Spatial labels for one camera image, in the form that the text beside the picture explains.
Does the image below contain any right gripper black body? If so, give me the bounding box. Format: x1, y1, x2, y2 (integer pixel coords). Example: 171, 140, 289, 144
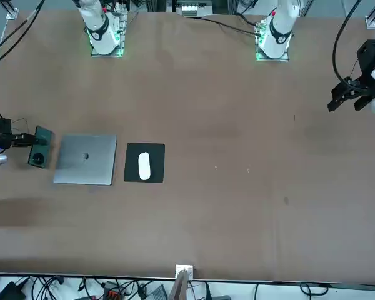
0, 117, 14, 149

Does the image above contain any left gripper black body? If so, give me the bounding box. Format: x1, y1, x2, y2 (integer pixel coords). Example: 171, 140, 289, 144
356, 39, 375, 84

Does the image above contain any green model phone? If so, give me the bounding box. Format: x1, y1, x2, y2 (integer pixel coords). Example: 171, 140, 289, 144
27, 125, 54, 170

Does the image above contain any white mouse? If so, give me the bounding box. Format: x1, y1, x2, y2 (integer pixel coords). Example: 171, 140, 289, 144
137, 151, 151, 181

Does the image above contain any silver laptop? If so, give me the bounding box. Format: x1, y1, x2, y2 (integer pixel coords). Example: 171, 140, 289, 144
52, 134, 119, 186

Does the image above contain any dark mouse pad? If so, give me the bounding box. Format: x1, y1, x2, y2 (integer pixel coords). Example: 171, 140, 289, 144
123, 142, 166, 184

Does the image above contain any black power adapter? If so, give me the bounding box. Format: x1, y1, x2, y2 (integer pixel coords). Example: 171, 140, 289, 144
0, 281, 26, 300

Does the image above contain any red black power strip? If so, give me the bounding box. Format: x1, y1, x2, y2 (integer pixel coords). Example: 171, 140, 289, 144
102, 287, 123, 300

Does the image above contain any white power supply box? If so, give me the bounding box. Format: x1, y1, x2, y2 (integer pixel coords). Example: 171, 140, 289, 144
178, 2, 214, 18

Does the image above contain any grey ribbed box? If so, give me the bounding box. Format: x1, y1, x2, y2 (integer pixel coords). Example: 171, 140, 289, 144
149, 284, 169, 300

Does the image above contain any grey metal strut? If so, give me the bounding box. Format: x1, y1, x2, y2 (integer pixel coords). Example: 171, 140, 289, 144
167, 269, 190, 300

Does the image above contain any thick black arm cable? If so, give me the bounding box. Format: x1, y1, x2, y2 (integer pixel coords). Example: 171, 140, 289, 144
332, 0, 363, 83
0, 0, 47, 71

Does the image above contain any black power cable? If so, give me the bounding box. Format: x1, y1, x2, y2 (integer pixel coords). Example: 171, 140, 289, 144
187, 15, 263, 38

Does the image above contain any white edge bracket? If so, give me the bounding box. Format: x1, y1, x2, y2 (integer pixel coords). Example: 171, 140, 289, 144
174, 264, 196, 279

